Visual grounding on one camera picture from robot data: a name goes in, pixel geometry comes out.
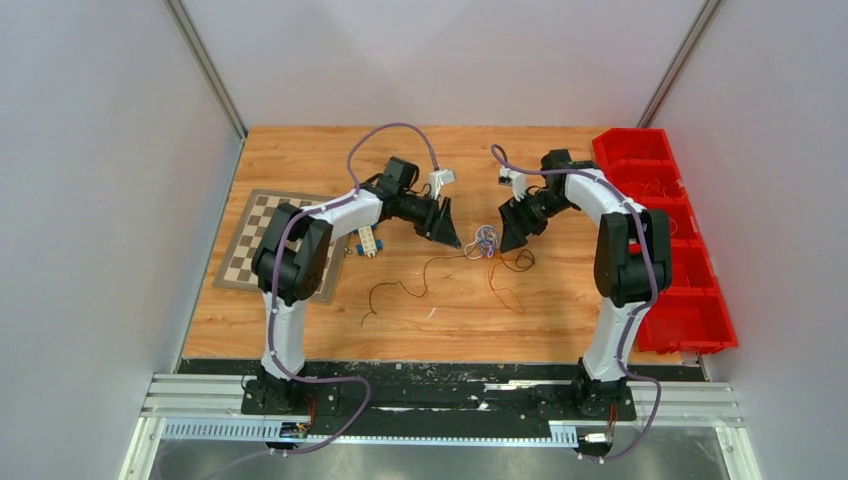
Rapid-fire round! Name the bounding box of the aluminium frame rail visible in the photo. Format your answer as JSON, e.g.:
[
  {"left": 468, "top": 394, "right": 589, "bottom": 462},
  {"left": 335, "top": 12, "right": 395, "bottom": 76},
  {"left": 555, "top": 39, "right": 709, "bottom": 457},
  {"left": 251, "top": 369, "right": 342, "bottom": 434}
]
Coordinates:
[{"left": 120, "top": 374, "right": 761, "bottom": 479}]

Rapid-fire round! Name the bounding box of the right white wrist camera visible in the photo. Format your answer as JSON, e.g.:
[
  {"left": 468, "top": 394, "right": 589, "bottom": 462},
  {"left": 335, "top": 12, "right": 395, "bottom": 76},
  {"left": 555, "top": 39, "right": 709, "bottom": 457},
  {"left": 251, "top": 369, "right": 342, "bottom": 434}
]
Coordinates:
[{"left": 498, "top": 166, "right": 528, "bottom": 201}]

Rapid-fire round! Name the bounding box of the white blue toy car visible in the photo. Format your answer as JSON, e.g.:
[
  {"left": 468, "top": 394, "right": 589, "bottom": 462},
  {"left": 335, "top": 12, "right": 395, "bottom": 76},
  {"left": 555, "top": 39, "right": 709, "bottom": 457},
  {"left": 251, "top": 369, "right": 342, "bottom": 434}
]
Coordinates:
[{"left": 356, "top": 226, "right": 383, "bottom": 258}]

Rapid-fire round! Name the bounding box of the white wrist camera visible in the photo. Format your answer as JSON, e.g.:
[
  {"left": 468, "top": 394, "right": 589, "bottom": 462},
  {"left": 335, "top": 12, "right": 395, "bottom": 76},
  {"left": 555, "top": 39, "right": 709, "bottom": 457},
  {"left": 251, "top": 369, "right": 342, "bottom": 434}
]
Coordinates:
[
  {"left": 498, "top": 166, "right": 528, "bottom": 201},
  {"left": 428, "top": 169, "right": 456, "bottom": 200}
]

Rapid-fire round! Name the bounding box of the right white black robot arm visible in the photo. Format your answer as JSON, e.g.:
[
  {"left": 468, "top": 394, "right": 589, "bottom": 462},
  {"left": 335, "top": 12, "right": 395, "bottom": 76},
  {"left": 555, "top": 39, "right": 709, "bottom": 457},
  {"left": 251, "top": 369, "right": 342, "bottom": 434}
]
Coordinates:
[{"left": 491, "top": 145, "right": 672, "bottom": 418}]

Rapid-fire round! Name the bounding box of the corner aluminium post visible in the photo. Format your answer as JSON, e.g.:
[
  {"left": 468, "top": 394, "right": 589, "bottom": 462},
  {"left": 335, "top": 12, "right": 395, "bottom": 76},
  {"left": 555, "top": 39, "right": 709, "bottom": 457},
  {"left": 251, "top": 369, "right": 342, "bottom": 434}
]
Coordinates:
[
  {"left": 163, "top": 0, "right": 248, "bottom": 144},
  {"left": 636, "top": 0, "right": 725, "bottom": 128}
]

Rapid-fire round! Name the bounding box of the right corner aluminium post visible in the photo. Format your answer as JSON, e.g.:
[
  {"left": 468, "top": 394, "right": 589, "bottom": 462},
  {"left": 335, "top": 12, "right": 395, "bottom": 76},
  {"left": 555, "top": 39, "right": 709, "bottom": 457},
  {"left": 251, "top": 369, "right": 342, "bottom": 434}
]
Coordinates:
[{"left": 636, "top": 0, "right": 725, "bottom": 128}]

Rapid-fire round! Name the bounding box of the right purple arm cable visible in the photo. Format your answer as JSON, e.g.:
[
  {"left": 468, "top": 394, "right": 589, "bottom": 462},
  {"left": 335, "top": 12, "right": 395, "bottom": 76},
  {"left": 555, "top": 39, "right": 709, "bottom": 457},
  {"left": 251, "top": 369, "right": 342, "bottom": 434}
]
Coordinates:
[{"left": 490, "top": 144, "right": 664, "bottom": 464}]

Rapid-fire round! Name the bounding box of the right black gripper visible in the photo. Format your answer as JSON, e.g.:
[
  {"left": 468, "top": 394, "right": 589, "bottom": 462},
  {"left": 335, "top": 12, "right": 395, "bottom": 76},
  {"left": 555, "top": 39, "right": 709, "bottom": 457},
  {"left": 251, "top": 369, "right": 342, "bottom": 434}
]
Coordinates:
[{"left": 500, "top": 190, "right": 575, "bottom": 253}]

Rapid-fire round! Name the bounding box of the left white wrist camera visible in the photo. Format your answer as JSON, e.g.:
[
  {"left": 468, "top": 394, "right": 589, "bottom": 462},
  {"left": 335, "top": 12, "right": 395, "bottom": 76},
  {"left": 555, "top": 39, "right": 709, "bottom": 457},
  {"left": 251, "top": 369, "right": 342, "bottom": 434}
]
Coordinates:
[{"left": 428, "top": 169, "right": 456, "bottom": 200}]

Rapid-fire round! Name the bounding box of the coloured wire bundle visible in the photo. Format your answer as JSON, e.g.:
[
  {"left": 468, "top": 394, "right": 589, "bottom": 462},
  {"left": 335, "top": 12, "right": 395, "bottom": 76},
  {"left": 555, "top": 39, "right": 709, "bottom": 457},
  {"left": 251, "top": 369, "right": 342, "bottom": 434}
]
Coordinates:
[{"left": 463, "top": 225, "right": 502, "bottom": 262}]

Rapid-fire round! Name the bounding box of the folding wooden chessboard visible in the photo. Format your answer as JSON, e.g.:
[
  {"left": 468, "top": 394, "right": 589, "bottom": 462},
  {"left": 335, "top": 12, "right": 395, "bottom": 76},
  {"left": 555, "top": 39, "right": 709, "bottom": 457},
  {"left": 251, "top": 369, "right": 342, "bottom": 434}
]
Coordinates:
[{"left": 211, "top": 188, "right": 356, "bottom": 305}]

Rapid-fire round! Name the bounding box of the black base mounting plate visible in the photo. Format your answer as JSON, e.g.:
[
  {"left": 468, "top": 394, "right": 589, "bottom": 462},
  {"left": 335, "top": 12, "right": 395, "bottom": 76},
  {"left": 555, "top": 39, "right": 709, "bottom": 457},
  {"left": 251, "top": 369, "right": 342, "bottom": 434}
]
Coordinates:
[{"left": 178, "top": 358, "right": 707, "bottom": 440}]

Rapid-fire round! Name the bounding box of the orange wire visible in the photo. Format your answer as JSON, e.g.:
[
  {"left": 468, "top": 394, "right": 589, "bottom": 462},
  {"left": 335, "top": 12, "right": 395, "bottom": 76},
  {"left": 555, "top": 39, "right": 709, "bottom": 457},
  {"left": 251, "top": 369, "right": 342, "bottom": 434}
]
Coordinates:
[{"left": 486, "top": 259, "right": 526, "bottom": 316}]

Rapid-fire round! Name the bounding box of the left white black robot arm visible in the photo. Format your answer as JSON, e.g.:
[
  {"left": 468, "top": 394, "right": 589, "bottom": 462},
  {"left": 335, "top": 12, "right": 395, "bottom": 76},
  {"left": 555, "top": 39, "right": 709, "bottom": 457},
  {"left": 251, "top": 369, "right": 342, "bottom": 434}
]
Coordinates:
[{"left": 251, "top": 157, "right": 461, "bottom": 414}]

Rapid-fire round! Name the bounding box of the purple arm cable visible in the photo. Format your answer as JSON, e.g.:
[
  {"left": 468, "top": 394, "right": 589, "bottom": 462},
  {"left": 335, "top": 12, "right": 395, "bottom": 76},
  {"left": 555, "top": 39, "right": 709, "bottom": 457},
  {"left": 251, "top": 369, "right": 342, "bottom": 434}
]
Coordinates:
[
  {"left": 490, "top": 144, "right": 664, "bottom": 464},
  {"left": 264, "top": 121, "right": 440, "bottom": 458}
]

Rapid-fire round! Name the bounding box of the left corner aluminium post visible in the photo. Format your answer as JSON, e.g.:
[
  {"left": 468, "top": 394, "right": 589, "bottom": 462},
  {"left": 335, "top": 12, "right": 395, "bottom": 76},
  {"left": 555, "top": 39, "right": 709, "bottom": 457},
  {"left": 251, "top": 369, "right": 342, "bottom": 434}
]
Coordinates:
[{"left": 163, "top": 0, "right": 248, "bottom": 144}]

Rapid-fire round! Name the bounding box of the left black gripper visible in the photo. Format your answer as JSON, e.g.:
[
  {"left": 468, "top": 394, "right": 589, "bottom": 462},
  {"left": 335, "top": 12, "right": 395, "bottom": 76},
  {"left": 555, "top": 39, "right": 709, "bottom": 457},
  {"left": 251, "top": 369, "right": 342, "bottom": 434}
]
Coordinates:
[{"left": 398, "top": 193, "right": 463, "bottom": 251}]

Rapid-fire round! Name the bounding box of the black wire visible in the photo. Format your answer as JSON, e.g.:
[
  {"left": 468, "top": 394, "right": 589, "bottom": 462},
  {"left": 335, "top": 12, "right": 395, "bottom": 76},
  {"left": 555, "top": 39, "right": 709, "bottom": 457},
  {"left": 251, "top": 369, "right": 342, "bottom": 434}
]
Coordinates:
[{"left": 360, "top": 254, "right": 468, "bottom": 329}]

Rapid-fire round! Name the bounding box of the red plastic bin row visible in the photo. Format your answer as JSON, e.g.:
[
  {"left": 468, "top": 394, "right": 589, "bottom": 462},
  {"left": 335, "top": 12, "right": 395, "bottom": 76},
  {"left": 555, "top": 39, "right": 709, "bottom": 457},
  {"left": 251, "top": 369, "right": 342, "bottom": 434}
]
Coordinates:
[{"left": 592, "top": 128, "right": 739, "bottom": 355}]

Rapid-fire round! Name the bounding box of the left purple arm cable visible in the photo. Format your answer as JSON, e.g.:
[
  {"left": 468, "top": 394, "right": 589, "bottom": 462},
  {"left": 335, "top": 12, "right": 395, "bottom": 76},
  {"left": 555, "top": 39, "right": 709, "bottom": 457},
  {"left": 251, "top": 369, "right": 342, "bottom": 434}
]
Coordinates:
[{"left": 264, "top": 121, "right": 440, "bottom": 458}]

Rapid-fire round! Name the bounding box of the brown wire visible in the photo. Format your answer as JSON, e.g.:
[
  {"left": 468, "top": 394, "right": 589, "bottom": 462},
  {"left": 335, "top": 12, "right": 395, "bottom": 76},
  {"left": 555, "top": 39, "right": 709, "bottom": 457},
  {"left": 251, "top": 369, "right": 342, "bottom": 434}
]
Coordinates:
[{"left": 496, "top": 248, "right": 537, "bottom": 274}]

